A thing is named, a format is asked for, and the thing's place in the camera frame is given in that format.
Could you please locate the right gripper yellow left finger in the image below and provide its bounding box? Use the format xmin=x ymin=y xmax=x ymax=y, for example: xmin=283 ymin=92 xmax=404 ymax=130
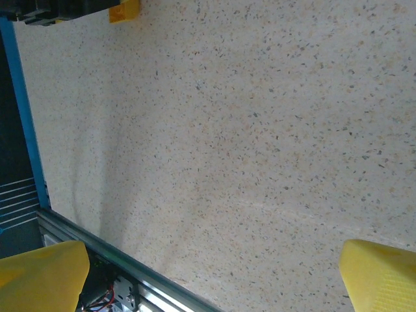
xmin=0 ymin=240 xmax=91 ymax=312

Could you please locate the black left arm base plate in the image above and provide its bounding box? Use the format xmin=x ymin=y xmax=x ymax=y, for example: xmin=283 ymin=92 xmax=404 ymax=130
xmin=77 ymin=250 xmax=137 ymax=312

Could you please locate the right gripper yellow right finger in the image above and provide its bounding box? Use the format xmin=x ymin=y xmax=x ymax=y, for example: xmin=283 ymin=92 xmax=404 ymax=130
xmin=337 ymin=239 xmax=416 ymax=312

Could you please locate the blue table side border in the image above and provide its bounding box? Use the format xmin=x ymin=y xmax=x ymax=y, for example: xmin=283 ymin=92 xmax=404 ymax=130
xmin=0 ymin=16 xmax=53 ymax=212

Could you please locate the aluminium frame rail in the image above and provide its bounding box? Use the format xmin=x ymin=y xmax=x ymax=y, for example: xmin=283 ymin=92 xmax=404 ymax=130
xmin=36 ymin=209 xmax=225 ymax=312

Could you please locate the small yellow lego brick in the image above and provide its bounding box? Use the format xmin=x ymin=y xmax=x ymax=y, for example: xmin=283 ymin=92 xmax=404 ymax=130
xmin=108 ymin=0 xmax=141 ymax=25

